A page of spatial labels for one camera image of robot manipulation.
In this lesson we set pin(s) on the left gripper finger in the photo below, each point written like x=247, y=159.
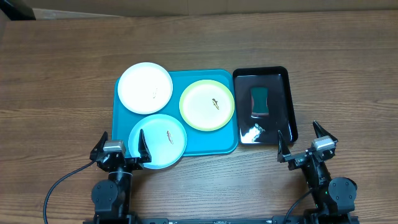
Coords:
x=100, y=144
x=143, y=149

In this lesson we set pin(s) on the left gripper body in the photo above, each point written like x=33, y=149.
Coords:
x=132, y=163

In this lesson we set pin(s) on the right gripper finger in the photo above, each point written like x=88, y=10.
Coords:
x=283, y=150
x=321, y=132

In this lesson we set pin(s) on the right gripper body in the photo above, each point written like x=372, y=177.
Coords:
x=305, y=157

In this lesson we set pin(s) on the light blue plate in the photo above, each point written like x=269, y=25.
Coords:
x=165, y=137

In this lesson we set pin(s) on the green scrub sponge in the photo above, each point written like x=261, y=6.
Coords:
x=259, y=96

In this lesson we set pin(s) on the yellow green plate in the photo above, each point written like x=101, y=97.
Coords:
x=206, y=105

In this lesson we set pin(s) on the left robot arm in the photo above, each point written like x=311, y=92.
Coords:
x=112, y=196

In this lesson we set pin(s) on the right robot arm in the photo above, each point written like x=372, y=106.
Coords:
x=333, y=197

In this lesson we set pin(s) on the black plastic tray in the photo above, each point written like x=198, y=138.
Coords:
x=264, y=130

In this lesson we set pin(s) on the teal plastic tray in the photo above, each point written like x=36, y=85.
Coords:
x=199, y=143

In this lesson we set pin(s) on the white pink plate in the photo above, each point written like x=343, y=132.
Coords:
x=145, y=88

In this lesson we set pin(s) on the dark object top left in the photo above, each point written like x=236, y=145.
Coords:
x=17, y=10

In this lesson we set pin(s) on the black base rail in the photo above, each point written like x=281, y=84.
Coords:
x=274, y=220

